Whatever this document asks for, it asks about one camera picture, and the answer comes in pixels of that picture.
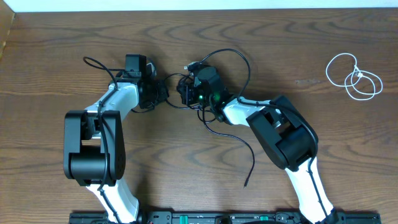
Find black usb cable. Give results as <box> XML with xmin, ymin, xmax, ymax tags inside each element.
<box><xmin>163</xmin><ymin>73</ymin><xmax>256</xmax><ymax>189</ymax></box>

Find white usb cable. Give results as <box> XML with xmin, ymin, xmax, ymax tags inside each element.
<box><xmin>325</xmin><ymin>52</ymin><xmax>384</xmax><ymax>101</ymax></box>

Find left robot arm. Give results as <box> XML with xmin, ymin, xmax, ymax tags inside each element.
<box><xmin>63</xmin><ymin>54</ymin><xmax>169</xmax><ymax>223</ymax></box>

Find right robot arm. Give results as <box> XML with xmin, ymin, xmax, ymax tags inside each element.
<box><xmin>177</xmin><ymin>62</ymin><xmax>339</xmax><ymax>223</ymax></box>

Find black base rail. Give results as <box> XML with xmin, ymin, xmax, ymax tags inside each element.
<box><xmin>68</xmin><ymin>210</ymin><xmax>382</xmax><ymax>224</ymax></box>

